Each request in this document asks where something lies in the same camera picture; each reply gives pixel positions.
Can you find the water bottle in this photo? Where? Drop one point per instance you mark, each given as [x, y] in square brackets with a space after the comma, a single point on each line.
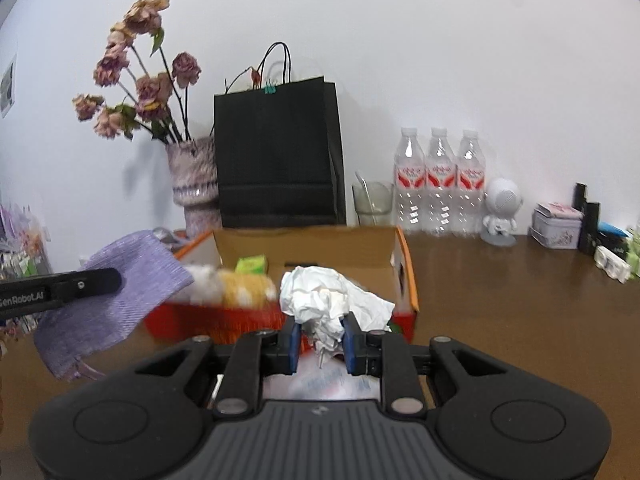
[441, 171]
[470, 184]
[409, 180]

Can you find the black paper bag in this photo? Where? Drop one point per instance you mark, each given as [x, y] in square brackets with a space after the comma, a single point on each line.
[280, 157]

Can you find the purple knitted cloth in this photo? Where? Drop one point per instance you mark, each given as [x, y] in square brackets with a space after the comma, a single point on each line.
[150, 276]

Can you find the white strip item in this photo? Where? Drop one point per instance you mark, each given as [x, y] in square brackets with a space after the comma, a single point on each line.
[614, 266]

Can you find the white spoon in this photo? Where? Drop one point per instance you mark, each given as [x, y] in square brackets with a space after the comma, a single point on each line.
[367, 195]

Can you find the yellow white plush toy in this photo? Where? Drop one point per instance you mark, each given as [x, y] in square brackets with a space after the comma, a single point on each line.
[212, 287]

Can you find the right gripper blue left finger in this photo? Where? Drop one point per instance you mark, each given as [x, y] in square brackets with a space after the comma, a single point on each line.
[284, 354]

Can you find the left water bottle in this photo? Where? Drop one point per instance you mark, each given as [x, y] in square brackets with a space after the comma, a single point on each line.
[409, 180]

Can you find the white astronaut figure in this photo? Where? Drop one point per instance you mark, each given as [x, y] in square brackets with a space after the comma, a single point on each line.
[503, 200]

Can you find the right water bottle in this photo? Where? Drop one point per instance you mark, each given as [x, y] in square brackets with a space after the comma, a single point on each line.
[470, 184]

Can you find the colourful packets at left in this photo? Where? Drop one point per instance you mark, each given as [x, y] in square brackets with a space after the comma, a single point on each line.
[23, 244]

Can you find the green tinted glass cup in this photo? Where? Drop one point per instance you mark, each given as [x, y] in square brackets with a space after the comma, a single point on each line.
[374, 203]

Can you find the red orange cardboard box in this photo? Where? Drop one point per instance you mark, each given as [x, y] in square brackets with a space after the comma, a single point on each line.
[377, 259]

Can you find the small tin box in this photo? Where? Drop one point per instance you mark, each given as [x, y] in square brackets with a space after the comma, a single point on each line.
[556, 226]

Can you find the middle water bottle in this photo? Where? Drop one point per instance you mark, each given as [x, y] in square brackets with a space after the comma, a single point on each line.
[441, 171]

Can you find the teal binder clip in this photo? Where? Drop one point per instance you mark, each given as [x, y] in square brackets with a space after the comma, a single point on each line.
[270, 89]

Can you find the purple textured vase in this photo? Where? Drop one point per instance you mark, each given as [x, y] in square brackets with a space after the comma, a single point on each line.
[194, 183]

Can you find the green tissue pack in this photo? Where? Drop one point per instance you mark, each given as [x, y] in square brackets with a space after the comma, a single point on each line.
[252, 265]

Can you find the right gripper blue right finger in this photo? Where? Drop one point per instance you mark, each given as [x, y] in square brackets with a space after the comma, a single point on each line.
[361, 350]

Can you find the dried pink flowers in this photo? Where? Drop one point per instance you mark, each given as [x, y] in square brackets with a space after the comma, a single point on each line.
[155, 89]

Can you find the black cosmetic tube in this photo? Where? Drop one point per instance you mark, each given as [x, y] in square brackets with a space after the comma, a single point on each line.
[579, 197]
[588, 236]

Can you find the white paper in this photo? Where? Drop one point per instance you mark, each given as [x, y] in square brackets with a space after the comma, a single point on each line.
[318, 298]

